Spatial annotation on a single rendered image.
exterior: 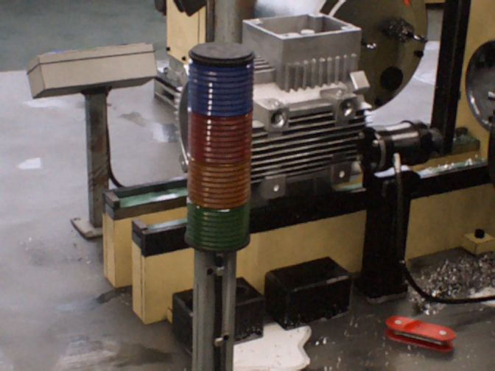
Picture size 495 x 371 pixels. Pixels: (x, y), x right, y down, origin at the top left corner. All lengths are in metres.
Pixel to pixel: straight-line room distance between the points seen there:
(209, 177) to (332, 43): 0.41
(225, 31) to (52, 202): 0.45
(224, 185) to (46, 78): 0.52
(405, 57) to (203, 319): 0.82
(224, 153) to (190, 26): 1.00
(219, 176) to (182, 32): 1.03
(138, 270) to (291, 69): 0.32
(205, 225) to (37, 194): 0.74
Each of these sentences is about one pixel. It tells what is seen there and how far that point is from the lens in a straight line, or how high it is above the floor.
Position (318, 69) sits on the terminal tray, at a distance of 1.24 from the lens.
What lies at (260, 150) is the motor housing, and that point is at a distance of 1.19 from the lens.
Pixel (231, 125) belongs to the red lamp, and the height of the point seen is 1.16.
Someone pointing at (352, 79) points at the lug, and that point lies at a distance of 1.26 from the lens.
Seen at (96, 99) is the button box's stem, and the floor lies 1.01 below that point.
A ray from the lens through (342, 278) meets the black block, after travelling 1.24.
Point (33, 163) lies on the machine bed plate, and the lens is 1.74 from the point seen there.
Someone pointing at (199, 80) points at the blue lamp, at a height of 1.20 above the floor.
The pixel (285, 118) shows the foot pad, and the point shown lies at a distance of 1.18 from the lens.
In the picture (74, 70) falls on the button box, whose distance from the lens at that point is 1.36.
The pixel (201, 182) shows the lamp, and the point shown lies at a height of 1.10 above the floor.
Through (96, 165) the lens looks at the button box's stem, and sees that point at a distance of 1.43.
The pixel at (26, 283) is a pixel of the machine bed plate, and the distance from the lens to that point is 1.35.
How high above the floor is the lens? 1.45
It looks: 23 degrees down
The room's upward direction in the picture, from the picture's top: 2 degrees clockwise
